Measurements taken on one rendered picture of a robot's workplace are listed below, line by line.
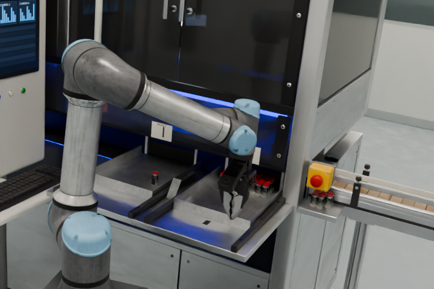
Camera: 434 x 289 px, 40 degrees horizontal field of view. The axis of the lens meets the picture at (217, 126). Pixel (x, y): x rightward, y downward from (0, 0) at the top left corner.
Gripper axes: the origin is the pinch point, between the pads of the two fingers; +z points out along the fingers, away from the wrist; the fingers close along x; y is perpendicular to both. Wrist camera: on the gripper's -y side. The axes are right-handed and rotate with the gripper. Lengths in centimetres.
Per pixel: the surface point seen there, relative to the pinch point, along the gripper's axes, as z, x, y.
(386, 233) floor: 87, -23, 214
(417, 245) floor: 87, -43, 211
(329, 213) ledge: 3.1, -22.8, 29.3
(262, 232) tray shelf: 3.6, -9.4, 3.1
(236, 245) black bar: 1.9, -7.5, -12.1
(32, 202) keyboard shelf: 11, 67, -10
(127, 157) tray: 1, 54, 25
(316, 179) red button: -9.4, -17.9, 23.3
